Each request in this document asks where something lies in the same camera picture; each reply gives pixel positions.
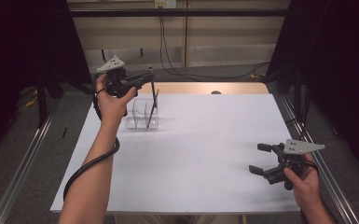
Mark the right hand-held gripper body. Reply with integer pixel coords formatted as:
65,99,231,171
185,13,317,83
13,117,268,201
262,138,326,191

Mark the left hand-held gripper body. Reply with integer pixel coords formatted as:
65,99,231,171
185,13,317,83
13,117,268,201
96,55,145,99

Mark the black pen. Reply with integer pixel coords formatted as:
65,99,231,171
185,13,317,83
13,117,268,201
147,64,159,110

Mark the clear acrylic organizer box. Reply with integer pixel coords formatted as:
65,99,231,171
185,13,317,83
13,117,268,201
124,97,160,131

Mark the person's left hand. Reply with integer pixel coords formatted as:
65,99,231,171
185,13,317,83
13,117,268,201
94,74,138,126

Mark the person's right hand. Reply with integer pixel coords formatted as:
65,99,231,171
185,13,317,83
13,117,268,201
283,153,322,207

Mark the black metal stand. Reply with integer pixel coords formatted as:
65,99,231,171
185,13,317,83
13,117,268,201
293,63,309,132
35,70,63,129

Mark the white table mat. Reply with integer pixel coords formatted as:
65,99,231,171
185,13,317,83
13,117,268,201
49,92,301,215

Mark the beige desk with black edge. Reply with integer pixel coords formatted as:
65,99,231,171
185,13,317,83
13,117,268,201
66,0,292,18

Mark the black curtain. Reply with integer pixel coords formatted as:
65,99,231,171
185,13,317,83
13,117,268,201
265,0,359,180
0,0,93,167

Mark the right hand-held gripper cable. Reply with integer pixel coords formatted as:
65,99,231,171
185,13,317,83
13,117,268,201
304,159,339,224

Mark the hand-held gripper cable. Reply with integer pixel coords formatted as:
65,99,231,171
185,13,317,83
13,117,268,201
62,74,121,202
304,159,339,224

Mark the black wall cable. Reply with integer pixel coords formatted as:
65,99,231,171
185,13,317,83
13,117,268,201
161,7,200,77
159,7,271,80

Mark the aluminium floor rail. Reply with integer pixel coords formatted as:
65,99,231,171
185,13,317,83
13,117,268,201
0,98,61,224
279,92,359,224

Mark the white wall socket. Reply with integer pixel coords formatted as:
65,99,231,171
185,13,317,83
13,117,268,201
154,0,177,9

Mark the left hand-held gripper cable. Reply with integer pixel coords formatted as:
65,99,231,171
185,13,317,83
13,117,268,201
62,74,121,202

